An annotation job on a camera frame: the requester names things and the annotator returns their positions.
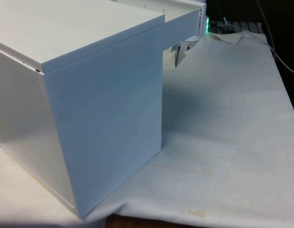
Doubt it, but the grey cable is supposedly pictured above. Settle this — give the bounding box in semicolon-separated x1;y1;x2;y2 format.
255;0;294;75

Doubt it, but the white drawer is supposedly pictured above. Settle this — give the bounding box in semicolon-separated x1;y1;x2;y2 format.
113;0;207;51

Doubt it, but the white chest of drawers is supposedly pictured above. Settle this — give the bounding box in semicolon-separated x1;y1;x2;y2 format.
0;0;167;213

